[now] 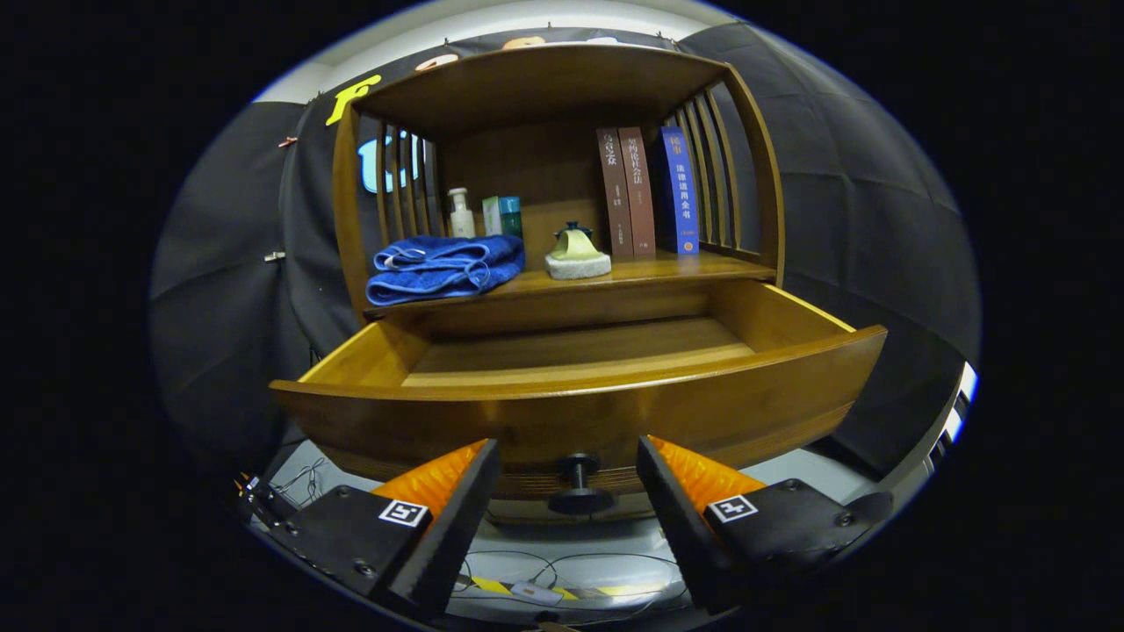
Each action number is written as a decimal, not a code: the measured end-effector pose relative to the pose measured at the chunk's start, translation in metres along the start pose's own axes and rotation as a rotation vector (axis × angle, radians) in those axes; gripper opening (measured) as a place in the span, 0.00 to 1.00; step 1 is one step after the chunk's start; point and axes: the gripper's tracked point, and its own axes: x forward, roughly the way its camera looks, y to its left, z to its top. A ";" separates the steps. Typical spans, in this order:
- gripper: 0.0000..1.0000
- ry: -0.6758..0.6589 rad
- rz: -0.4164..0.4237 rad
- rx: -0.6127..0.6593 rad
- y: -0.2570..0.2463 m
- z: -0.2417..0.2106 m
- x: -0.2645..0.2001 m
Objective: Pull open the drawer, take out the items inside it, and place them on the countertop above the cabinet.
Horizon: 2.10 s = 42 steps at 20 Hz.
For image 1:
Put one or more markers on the wooden drawer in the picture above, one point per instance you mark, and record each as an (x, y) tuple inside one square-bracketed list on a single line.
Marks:
[(702, 412)]

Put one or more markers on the white pump bottle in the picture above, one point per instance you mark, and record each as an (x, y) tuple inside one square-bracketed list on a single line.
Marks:
[(461, 219)]

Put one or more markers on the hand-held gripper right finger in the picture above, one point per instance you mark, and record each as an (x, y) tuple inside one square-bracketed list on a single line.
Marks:
[(680, 527)]

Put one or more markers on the black backdrop cloth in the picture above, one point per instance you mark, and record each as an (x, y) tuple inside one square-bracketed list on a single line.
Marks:
[(878, 263)]

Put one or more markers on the yellow and black floor tape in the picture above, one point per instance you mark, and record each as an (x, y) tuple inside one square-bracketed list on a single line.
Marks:
[(632, 590)]

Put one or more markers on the blue book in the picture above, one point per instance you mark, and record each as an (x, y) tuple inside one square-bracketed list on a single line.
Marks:
[(681, 193)]

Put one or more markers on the blue folded towel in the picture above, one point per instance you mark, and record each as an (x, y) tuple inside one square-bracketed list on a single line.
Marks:
[(439, 272)]

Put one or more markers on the wooden cabinet with slatted shelf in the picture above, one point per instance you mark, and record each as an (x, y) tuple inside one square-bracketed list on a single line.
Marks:
[(544, 79)]

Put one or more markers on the small blue lidded pot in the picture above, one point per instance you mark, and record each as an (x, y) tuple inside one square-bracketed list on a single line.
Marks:
[(563, 233)]

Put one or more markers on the white slotted panel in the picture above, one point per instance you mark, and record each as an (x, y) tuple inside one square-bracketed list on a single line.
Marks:
[(953, 421)]

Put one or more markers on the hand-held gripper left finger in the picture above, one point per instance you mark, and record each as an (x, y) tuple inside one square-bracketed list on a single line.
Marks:
[(448, 535)]

